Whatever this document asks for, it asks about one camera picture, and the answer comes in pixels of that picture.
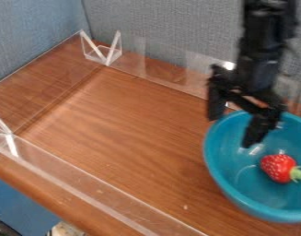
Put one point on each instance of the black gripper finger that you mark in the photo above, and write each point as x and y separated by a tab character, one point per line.
216	104
258	127

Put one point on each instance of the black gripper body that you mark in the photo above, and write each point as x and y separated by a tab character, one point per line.
248	84

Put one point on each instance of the red strawberry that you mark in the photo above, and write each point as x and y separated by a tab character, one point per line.
281	169

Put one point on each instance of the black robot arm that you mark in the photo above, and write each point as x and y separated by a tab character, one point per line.
269	23

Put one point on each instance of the blue plastic bowl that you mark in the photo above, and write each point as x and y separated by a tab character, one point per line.
233	166

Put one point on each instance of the clear acrylic back barrier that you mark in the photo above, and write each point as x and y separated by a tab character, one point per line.
125	55

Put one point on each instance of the clear acrylic barrier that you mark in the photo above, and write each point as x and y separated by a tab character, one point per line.
102	196
125	55

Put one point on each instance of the clear acrylic front barrier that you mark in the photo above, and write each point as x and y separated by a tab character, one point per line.
102	196

